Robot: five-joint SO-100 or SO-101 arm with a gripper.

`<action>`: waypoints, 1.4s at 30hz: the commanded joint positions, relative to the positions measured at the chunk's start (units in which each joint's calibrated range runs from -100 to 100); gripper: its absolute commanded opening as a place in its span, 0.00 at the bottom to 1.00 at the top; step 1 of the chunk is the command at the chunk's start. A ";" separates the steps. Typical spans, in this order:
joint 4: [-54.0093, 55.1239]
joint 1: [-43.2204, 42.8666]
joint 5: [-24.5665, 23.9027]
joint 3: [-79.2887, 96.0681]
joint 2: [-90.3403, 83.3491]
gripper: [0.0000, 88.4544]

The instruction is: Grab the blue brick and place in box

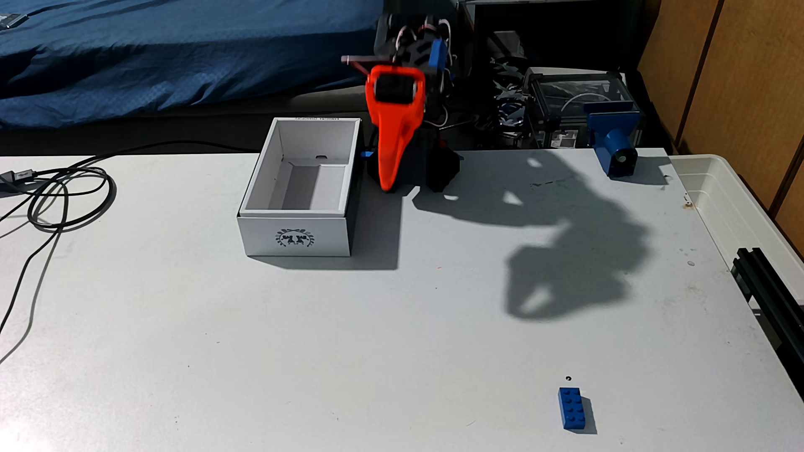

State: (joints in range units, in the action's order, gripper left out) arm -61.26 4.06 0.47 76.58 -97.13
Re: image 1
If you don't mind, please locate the blue toy brick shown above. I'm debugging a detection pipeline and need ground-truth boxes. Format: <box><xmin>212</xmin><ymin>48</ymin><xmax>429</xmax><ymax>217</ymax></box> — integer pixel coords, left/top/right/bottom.
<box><xmin>558</xmin><ymin>387</ymin><xmax>588</xmax><ymax>431</ymax></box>

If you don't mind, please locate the wooden wardrobe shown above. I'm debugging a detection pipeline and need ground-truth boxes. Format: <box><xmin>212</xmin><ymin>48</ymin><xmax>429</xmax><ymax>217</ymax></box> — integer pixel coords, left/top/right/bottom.
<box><xmin>637</xmin><ymin>0</ymin><xmax>804</xmax><ymax>255</ymax></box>

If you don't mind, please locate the blue printed camera mount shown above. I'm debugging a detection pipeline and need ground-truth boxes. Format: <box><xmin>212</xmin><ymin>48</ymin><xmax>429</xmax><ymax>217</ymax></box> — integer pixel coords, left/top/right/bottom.
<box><xmin>585</xmin><ymin>103</ymin><xmax>643</xmax><ymax>179</ymax></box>

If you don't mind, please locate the black cable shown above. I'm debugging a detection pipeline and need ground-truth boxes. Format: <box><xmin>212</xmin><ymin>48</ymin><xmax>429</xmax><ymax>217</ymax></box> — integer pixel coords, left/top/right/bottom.
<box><xmin>0</xmin><ymin>139</ymin><xmax>258</xmax><ymax>366</ymax></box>

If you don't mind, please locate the grey cable plug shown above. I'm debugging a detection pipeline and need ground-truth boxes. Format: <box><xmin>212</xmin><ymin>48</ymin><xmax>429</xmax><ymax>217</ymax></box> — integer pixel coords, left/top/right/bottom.
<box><xmin>0</xmin><ymin>168</ymin><xmax>36</xmax><ymax>190</ymax></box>

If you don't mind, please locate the transparent box black frame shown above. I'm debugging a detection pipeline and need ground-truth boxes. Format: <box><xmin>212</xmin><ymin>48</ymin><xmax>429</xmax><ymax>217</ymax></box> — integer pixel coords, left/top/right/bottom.
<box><xmin>523</xmin><ymin>67</ymin><xmax>631</xmax><ymax>150</ymax></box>

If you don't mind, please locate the bed with blue cover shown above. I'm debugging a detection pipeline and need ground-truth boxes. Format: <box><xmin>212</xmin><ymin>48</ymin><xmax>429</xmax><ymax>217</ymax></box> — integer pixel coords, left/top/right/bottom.
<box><xmin>0</xmin><ymin>0</ymin><xmax>386</xmax><ymax>157</ymax></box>

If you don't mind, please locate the black aluminium extrusion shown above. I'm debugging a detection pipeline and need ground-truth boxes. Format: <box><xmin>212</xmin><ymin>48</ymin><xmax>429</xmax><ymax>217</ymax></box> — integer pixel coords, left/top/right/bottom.
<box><xmin>731</xmin><ymin>247</ymin><xmax>804</xmax><ymax>400</ymax></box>

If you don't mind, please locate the white cardboard box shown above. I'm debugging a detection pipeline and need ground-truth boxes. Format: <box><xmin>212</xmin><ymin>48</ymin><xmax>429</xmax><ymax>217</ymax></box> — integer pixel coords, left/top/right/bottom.
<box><xmin>237</xmin><ymin>117</ymin><xmax>363</xmax><ymax>257</ymax></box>

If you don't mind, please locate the white plastic bin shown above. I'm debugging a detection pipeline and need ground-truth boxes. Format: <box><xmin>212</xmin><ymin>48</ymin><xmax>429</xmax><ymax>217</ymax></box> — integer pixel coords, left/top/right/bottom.
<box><xmin>670</xmin><ymin>154</ymin><xmax>804</xmax><ymax>303</ymax></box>

